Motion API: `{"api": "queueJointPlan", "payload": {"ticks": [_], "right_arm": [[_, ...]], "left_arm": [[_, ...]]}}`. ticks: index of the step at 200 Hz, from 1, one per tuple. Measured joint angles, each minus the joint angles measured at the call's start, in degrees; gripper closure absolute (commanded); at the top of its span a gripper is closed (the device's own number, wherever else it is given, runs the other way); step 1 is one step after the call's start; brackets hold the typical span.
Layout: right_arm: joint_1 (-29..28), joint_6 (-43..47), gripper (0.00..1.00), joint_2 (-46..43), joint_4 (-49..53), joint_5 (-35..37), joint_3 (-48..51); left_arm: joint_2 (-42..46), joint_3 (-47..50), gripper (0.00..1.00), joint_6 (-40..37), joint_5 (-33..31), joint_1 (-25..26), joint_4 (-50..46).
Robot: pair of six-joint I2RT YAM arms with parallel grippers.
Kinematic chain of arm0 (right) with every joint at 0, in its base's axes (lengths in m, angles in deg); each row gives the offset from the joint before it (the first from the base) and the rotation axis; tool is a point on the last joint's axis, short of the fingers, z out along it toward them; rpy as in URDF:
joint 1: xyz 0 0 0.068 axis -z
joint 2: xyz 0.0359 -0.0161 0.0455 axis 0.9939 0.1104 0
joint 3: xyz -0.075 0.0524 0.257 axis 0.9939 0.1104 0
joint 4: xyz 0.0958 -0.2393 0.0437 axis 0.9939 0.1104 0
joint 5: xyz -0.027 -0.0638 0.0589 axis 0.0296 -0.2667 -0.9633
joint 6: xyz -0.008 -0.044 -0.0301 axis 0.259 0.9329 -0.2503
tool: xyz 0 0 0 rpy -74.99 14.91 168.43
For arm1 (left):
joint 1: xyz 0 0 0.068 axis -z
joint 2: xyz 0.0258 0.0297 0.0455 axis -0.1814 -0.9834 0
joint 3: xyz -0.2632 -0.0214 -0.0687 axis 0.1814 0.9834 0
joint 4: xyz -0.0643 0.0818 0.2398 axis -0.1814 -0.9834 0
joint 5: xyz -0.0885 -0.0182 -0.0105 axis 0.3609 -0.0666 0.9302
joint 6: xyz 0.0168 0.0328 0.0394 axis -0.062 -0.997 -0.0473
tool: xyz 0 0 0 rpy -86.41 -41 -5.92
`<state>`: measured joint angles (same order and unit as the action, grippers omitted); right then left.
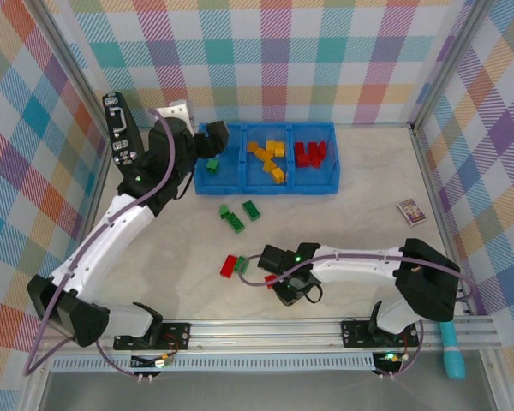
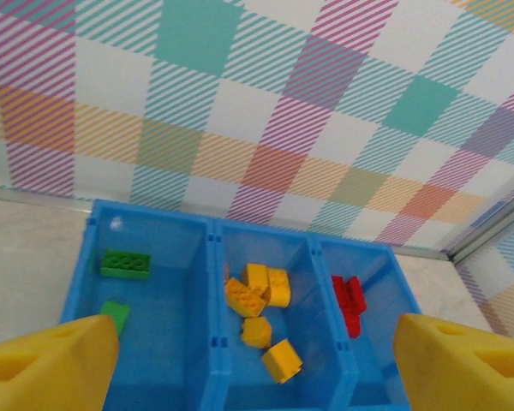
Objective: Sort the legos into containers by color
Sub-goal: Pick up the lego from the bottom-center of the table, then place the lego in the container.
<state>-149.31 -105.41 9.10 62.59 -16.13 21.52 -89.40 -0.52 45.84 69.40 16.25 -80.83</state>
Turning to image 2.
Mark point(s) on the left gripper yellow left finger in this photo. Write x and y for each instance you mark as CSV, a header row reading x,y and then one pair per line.
x,y
47,368

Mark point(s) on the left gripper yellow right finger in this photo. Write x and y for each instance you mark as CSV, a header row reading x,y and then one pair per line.
x,y
467,372

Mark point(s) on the green curved lego piece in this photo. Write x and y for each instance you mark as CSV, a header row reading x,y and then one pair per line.
x,y
115,314

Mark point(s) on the red long lego brick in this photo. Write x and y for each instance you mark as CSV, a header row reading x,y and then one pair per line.
x,y
352,325
358,295

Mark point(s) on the green long lego brick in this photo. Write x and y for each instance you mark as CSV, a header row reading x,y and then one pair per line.
x,y
126,264

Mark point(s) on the yellow square lego brick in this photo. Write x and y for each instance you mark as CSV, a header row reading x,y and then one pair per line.
x,y
256,331
282,360
257,274

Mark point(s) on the blue three-compartment plastic bin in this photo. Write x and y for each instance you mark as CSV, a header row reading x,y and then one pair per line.
x,y
175,299

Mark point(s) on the aluminium frame post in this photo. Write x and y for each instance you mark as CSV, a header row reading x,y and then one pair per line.
x,y
488,222

